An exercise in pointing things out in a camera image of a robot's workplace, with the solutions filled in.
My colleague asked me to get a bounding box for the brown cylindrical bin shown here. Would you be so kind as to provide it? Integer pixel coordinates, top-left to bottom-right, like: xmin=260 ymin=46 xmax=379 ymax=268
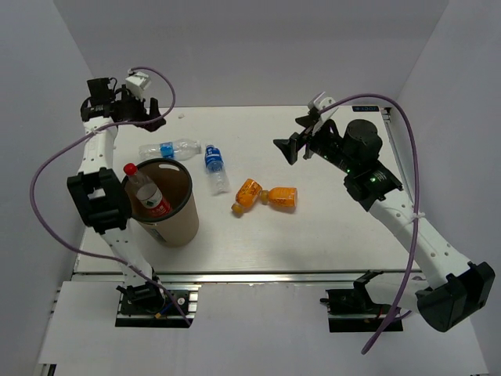
xmin=122 ymin=158 xmax=199 ymax=248

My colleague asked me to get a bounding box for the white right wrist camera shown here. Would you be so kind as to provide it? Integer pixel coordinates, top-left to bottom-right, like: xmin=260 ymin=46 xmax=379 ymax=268
xmin=308 ymin=92 xmax=338 ymax=120

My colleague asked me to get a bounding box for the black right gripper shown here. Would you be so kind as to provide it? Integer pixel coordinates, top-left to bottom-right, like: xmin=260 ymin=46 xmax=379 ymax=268
xmin=273 ymin=114 xmax=356 ymax=175

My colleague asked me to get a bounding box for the blue right corner sticker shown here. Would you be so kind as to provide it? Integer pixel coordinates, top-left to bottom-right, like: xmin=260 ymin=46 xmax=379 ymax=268
xmin=351 ymin=105 xmax=380 ymax=112

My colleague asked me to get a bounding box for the blue label sports bottle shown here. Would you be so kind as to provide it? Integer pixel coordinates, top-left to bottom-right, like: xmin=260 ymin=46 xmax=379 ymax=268
xmin=204 ymin=143 xmax=230 ymax=195

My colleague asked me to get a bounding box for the purple cable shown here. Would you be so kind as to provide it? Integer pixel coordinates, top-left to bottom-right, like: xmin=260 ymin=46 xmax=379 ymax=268
xmin=29 ymin=66 xmax=193 ymax=326
xmin=319 ymin=93 xmax=419 ymax=356

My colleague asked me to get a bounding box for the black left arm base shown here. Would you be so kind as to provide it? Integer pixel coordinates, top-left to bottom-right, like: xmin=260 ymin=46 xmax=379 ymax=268
xmin=115 ymin=283 xmax=194 ymax=329

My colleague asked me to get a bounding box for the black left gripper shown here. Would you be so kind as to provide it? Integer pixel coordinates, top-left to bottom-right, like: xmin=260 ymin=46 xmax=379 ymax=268
xmin=112 ymin=85 xmax=165 ymax=132

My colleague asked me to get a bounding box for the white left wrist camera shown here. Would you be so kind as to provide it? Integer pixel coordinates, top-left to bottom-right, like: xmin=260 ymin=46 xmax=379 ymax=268
xmin=125 ymin=70 xmax=151 ymax=99

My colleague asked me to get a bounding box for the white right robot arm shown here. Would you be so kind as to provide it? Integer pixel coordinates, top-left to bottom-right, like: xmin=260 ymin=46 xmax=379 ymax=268
xmin=273 ymin=114 xmax=496 ymax=332

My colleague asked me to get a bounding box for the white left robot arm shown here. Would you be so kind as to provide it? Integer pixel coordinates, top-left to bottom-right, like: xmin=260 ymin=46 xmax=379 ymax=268
xmin=67 ymin=72 xmax=166 ymax=291

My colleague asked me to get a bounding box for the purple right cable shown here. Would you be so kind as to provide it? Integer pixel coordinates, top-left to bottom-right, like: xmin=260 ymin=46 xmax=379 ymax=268
xmin=319 ymin=93 xmax=419 ymax=356

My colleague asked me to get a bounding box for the orange juice bottle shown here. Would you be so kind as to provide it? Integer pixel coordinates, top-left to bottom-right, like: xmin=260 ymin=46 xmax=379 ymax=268
xmin=231 ymin=179 xmax=262 ymax=216
xmin=260 ymin=187 xmax=297 ymax=212

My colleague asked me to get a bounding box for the clear bottle blue label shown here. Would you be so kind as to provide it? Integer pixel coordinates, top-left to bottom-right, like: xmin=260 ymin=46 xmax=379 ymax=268
xmin=139 ymin=139 xmax=201 ymax=161

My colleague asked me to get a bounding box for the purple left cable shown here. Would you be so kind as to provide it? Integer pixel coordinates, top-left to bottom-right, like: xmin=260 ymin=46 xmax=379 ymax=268
xmin=29 ymin=66 xmax=193 ymax=326

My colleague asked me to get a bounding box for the clear bottle red label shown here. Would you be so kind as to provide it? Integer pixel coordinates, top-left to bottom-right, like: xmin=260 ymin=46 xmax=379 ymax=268
xmin=123 ymin=163 xmax=171 ymax=218

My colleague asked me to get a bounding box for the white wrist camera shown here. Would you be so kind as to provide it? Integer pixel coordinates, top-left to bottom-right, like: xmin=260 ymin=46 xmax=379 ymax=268
xmin=125 ymin=70 xmax=151 ymax=99
xmin=308 ymin=92 xmax=338 ymax=120

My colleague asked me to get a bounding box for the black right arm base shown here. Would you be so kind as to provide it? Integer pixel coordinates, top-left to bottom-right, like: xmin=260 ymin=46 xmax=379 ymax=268
xmin=319 ymin=270 xmax=402 ymax=334

